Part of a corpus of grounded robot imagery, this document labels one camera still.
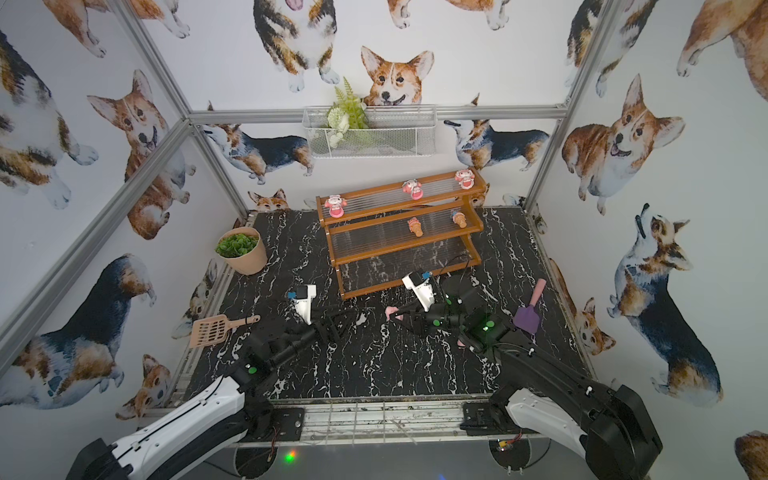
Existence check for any pink ice cream cone toy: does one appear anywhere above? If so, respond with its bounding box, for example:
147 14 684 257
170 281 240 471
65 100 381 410
407 217 424 238

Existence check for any blue pink ice cream toy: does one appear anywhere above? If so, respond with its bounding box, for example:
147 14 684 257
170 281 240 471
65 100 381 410
452 210 467 229

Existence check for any pink hooded bunny doll figure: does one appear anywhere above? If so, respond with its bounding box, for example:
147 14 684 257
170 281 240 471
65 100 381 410
323 195 348 219

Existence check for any pink white bunny doll figure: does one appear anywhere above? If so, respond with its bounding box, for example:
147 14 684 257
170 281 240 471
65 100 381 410
454 169 475 190

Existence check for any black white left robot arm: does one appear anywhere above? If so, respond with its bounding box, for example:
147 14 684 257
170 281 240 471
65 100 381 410
67 308 360 479

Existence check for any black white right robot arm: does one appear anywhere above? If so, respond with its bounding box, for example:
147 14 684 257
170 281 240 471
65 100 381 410
386 273 663 479

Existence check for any orange wooden two-tier shelf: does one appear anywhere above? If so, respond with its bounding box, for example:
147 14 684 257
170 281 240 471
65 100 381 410
316 168 489 300

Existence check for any pink pot with green succulent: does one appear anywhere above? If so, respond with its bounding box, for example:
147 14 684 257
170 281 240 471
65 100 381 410
215 227 268 275

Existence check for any beige slotted scoop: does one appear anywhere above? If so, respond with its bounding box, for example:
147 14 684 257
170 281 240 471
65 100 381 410
189 315 261 349

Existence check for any artificial fern with white flowers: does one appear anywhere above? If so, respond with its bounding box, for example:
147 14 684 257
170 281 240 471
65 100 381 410
326 78 369 149

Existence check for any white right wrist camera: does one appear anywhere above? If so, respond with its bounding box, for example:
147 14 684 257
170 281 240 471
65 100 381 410
402 271 435 312

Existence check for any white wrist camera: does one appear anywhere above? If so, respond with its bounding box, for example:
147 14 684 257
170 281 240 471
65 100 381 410
286 284 317 325
402 271 435 312

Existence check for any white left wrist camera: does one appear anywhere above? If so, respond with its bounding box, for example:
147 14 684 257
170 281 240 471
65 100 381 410
286 284 317 325

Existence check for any purple spatula with pink handle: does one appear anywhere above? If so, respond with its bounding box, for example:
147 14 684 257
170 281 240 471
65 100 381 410
513 279 547 336

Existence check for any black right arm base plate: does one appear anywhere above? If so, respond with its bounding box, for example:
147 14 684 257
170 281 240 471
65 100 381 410
459 402 514 436

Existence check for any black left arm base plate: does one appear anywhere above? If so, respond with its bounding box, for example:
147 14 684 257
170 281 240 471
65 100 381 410
240 407 306 445

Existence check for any white wire wall basket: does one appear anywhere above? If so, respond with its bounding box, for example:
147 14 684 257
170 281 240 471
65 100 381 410
302 105 437 159

